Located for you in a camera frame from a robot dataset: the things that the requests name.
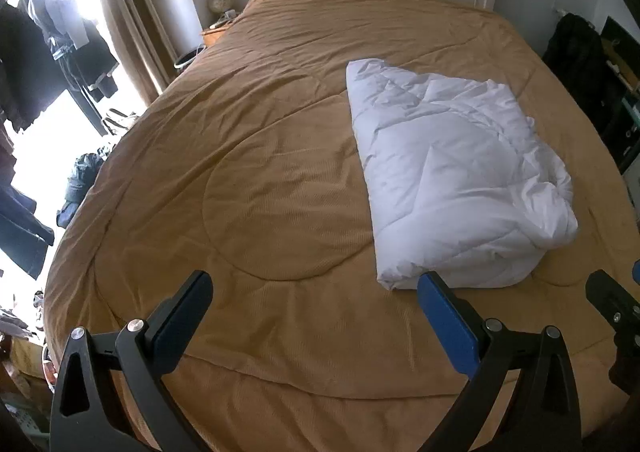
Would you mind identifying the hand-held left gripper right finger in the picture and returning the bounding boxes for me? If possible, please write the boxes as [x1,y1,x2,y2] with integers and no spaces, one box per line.
[417,270,583,452]

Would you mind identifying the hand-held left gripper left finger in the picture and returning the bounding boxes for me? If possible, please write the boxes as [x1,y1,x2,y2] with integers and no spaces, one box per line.
[50,269,215,452]

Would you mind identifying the white quilted puffer jacket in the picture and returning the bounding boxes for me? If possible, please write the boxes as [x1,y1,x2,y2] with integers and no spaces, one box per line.
[345,59,580,291]

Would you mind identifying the orange quilted bedspread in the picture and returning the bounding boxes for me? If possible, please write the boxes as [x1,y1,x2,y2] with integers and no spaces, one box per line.
[42,0,640,452]

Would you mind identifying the floor clutter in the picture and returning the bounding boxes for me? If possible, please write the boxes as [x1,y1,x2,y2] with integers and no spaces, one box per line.
[0,291,57,385]

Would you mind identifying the dark hanging pants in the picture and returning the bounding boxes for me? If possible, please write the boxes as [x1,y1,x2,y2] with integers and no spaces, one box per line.
[0,182,56,281]

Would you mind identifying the dark shelf unit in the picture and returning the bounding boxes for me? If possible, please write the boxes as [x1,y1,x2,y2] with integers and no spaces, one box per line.
[597,16,640,179]

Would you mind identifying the light bag on floor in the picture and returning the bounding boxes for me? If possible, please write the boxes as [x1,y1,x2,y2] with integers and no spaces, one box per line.
[102,108,141,133]

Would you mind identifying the black garment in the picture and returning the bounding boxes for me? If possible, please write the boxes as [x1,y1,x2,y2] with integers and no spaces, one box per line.
[542,12,609,83]

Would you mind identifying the round waste bin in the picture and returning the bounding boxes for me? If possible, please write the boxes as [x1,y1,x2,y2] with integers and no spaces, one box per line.
[173,46,206,70]

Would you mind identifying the wooden nightstand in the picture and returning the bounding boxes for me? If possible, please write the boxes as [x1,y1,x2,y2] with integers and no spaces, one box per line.
[200,22,237,45]

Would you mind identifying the black hanging jacket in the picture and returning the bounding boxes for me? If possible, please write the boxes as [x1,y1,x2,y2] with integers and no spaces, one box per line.
[0,0,121,133]

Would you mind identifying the white power strip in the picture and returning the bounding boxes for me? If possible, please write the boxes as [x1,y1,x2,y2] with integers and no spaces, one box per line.
[209,10,241,30]

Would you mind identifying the beige curtain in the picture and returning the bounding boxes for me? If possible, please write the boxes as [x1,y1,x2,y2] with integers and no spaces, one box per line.
[82,0,174,106]

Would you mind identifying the grey hanging garment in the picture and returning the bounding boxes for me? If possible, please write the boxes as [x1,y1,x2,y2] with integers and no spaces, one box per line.
[27,0,92,48]

